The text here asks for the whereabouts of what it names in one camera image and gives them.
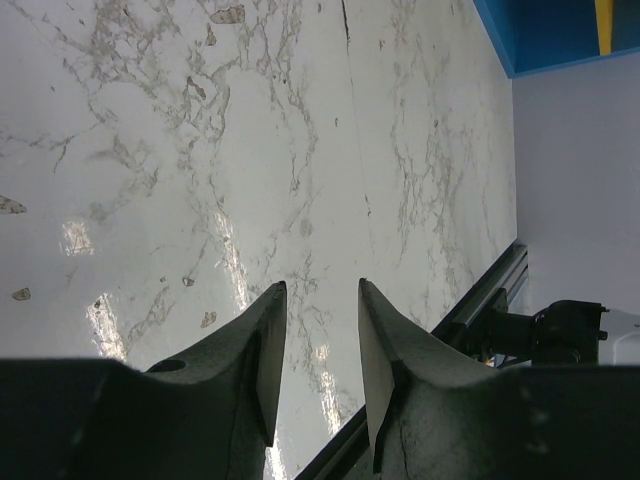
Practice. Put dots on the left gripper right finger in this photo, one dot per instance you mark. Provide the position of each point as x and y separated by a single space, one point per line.
435 413

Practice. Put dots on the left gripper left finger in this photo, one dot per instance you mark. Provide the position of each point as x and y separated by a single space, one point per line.
207 412

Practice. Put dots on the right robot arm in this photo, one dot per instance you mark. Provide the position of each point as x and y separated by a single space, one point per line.
566 332

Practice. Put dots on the blue shelf unit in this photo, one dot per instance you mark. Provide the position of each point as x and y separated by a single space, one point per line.
537 36

